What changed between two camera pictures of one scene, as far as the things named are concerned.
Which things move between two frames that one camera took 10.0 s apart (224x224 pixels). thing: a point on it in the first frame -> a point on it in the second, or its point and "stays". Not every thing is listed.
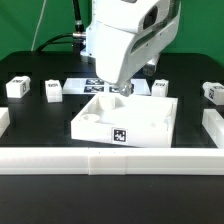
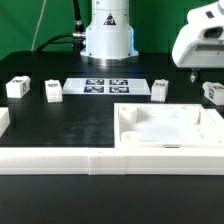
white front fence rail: x=112 y=161 stays
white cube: x=18 y=86 stays
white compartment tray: x=134 y=120 -> x=164 y=126
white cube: x=214 y=91 stays
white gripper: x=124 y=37 -> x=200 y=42
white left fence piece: x=4 y=120 stays
